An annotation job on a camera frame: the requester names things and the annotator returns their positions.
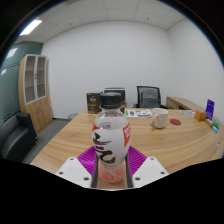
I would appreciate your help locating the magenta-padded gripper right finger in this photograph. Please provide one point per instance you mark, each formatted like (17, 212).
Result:
(150, 170)

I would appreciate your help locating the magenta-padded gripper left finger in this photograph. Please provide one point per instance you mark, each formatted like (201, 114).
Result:
(75, 170)

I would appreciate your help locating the clear drink bottle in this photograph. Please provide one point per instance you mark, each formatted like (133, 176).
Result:
(111, 133)

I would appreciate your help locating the cream patterned mug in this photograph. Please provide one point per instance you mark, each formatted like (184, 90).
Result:
(160, 117)

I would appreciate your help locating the flat round red coaster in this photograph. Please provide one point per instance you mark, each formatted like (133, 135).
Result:
(175, 122)

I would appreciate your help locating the green and white leaflet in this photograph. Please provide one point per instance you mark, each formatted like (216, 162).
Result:
(137, 113)

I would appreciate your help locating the black leather sofa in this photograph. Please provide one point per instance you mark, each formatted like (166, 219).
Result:
(15, 136)

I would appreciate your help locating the dark brown carton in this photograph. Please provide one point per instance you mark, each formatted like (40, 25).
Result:
(94, 102)

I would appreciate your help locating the wooden glass-door shelf cabinet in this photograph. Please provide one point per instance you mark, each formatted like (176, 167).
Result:
(37, 110)

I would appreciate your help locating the grey mesh office chair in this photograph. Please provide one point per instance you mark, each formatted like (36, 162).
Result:
(149, 96)

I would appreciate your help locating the wooden side desk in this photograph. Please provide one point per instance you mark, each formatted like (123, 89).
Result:
(181, 102)

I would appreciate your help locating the small tan box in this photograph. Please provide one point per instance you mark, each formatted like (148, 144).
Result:
(209, 122)

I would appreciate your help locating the small blue box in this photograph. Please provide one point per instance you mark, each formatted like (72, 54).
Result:
(215, 129)

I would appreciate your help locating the purple box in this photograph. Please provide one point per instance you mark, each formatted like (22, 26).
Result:
(210, 109)

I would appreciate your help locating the black office chair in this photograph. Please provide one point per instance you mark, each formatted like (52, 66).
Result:
(115, 90)

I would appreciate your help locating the ceiling light panel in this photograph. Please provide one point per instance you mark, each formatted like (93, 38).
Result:
(30, 27)

